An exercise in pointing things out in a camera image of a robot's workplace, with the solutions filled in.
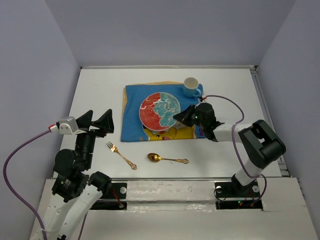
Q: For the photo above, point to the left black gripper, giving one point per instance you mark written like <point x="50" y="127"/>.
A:
<point x="105" y="121"/>

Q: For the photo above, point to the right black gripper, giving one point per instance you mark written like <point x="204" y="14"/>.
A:
<point x="183" y="116"/>

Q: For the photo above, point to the blue mug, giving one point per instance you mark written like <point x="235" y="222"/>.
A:
<point x="191" y="88"/>

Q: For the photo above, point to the red and teal plate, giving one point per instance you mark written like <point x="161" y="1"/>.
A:
<point x="157" y="110"/>

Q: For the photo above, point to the gold fork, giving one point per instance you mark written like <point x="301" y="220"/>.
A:
<point x="114" y="149"/>

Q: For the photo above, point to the blue pikachu placemat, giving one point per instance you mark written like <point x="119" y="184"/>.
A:
<point x="133" y="129"/>

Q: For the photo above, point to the gold spoon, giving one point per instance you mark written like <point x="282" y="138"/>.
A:
<point x="154" y="157"/>

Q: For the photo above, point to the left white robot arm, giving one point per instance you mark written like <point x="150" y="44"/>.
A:
<point x="74" y="192"/>

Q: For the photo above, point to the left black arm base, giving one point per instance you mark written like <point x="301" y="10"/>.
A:
<point x="114" y="200"/>

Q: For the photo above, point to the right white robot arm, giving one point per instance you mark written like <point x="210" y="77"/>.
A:
<point x="256" y="145"/>

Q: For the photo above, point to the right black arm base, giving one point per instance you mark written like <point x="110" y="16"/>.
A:
<point x="229" y="198"/>

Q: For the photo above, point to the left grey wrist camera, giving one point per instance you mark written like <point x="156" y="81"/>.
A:
<point x="66" y="126"/>

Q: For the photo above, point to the metal table rail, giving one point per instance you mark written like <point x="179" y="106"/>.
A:
<point x="233" y="92"/>

